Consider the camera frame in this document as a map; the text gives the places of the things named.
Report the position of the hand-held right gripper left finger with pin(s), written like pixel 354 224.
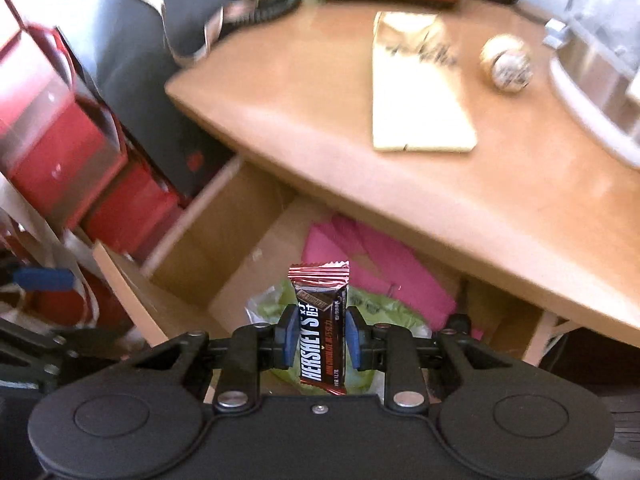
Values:
pixel 289 340

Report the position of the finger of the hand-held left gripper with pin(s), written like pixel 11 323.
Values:
pixel 45 279

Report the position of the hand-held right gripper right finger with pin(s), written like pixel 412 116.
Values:
pixel 352 340

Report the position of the dark red chocolate bar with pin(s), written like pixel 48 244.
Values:
pixel 320 340

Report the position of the wooden drawer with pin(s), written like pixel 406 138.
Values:
pixel 220 240

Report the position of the gold foil packet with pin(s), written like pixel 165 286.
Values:
pixel 420 105

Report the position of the gold foil chocolate ball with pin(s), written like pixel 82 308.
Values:
pixel 505 62

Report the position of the green snack bag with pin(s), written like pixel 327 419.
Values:
pixel 385 310

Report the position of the black car key fob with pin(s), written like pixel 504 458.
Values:
pixel 459 322

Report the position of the small red gift box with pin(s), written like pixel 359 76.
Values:
pixel 135 210

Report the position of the large red gift box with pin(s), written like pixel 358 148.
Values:
pixel 50 160

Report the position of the black gift bag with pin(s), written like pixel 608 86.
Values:
pixel 150 110

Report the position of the wooden desk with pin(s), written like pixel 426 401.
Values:
pixel 310 125

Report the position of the dark box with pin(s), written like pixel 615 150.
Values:
pixel 600 360

